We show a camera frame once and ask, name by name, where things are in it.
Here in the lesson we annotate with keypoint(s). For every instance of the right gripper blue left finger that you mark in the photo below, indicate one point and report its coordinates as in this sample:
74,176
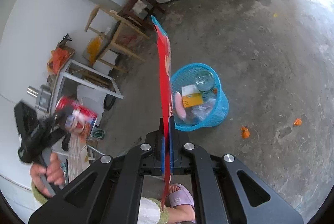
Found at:
162,147

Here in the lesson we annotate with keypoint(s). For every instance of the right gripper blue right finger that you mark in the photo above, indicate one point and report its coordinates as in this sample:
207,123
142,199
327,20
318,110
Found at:
171,128

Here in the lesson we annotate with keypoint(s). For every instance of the red drink can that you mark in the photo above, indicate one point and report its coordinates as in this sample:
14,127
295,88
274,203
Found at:
75,118

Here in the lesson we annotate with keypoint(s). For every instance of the red snack bag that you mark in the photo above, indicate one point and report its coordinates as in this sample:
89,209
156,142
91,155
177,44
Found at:
164,57

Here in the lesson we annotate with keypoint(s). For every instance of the green clear plastic bottle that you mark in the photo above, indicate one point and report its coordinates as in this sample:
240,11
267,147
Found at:
204,81

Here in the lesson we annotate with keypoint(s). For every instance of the yellow white cardboard box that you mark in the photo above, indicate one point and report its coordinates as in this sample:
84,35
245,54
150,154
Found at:
191,96

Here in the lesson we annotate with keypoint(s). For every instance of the clear plastic cake bag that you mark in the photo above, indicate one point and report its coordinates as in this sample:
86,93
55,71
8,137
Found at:
199,113

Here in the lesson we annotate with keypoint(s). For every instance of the blue plastic trash basket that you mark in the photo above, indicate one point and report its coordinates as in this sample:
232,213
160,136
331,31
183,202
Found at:
186,76

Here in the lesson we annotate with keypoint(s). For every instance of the person's left hand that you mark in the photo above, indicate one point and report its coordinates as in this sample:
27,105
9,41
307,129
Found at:
54,175

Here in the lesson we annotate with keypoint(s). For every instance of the steel cooking pot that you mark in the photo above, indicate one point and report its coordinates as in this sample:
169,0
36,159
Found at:
43,97

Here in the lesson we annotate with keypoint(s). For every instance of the tiled ginkgo pattern dining table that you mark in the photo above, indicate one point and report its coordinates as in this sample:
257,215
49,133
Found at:
76,157

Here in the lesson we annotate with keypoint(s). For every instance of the white metal shelf table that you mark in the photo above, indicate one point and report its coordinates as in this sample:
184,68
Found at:
64,74

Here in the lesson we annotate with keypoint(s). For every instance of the purple slipper foot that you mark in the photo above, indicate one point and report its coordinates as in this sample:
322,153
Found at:
182,207

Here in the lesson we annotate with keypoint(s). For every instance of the orange peel scrap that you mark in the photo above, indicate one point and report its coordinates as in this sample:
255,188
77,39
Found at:
297,122
245,132

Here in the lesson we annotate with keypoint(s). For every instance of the orange plastic bag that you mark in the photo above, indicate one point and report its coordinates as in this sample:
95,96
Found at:
58,58

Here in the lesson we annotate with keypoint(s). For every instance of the yellow bag under shelf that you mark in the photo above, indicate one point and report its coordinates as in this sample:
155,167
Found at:
93,48

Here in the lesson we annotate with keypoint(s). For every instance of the wooden chair black seat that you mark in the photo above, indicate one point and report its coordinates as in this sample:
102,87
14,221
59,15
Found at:
112,42

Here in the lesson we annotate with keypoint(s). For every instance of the dark wooden stool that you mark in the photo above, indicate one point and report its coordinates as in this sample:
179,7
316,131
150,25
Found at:
139,12

